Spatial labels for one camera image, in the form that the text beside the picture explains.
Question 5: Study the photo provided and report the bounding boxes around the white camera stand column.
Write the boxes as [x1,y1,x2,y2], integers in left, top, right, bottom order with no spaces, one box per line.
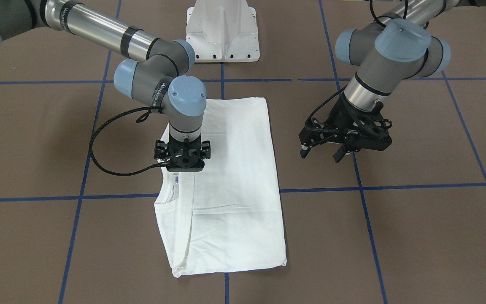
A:
[186,0,260,63]

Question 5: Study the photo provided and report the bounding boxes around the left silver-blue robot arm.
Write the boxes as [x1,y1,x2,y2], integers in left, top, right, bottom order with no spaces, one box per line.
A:
[299,0,459,162]

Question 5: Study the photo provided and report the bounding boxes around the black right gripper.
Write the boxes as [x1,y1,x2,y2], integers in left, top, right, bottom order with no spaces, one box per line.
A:
[154,136,211,163]

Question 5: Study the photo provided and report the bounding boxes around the white long-sleeve printed shirt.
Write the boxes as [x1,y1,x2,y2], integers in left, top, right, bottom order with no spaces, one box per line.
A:
[154,98,287,277]

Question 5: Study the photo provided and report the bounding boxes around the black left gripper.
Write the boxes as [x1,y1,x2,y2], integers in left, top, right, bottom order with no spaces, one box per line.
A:
[299,99,378,163]

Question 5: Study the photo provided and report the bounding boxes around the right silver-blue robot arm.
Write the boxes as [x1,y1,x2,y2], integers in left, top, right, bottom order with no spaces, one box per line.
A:
[0,0,211,172]

